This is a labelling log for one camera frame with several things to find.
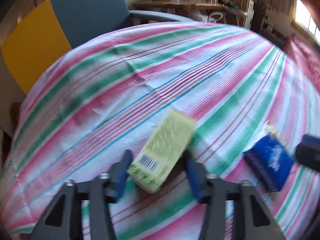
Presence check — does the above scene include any blue Tempo tissue pack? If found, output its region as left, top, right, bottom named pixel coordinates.
left=243, top=121, right=294, bottom=192

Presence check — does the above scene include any green carton box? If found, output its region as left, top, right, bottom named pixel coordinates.
left=127, top=109, right=197, bottom=193

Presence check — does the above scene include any striped tablecloth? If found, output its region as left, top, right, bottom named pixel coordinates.
left=1, top=22, right=319, bottom=239

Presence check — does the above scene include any wooden side table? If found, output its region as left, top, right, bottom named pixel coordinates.
left=133, top=0, right=248, bottom=17

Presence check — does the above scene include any grey yellow blue chair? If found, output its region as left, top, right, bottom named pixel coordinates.
left=1, top=0, right=189, bottom=94

